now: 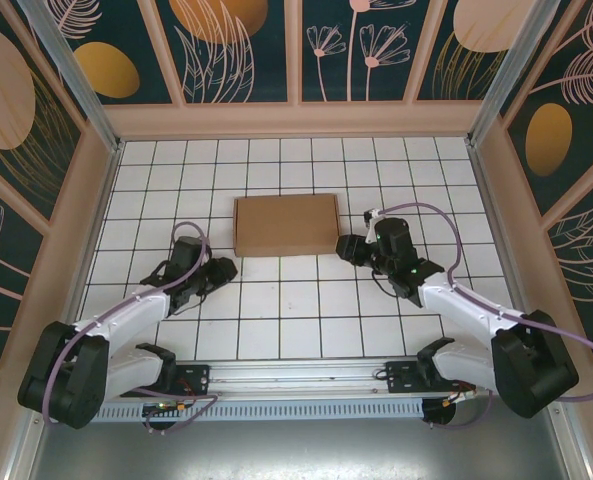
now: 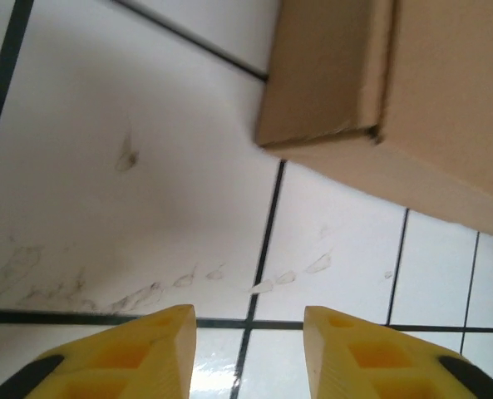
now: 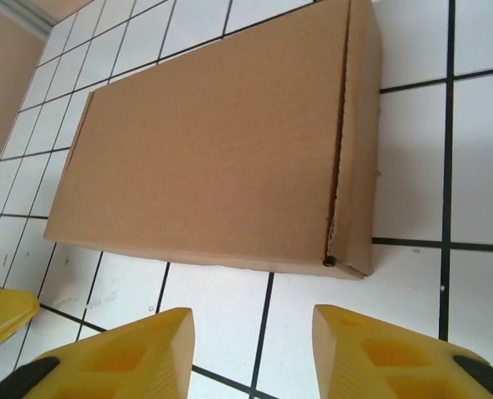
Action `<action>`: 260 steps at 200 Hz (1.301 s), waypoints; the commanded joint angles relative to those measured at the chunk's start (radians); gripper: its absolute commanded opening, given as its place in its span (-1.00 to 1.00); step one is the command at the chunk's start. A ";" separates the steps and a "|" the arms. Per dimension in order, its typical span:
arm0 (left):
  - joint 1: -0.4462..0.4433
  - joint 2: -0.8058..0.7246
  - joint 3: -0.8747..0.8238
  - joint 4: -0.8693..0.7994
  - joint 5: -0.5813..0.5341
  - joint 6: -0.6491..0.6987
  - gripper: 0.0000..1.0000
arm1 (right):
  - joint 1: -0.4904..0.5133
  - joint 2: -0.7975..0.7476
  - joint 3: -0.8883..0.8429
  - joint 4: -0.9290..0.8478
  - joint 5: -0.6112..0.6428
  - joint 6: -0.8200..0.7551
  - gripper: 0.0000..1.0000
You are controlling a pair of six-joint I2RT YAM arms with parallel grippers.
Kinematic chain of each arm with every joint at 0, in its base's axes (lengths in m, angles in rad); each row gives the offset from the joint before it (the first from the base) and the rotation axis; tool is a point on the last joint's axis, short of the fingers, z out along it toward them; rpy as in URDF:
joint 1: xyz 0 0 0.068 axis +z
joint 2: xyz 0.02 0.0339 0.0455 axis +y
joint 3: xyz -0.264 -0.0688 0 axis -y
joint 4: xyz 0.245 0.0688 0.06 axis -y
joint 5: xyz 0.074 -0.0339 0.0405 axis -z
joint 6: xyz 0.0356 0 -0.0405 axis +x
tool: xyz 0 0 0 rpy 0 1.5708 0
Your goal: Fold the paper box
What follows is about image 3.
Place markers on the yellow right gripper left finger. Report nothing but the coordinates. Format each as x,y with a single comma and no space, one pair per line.
117,361

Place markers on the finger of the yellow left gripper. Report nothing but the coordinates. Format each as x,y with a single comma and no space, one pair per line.
5,311

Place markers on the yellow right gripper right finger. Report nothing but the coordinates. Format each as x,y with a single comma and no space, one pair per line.
395,365

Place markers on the brown cardboard box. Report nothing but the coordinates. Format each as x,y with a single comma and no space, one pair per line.
208,145

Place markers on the left aluminium corner post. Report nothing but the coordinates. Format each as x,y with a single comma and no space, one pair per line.
26,14

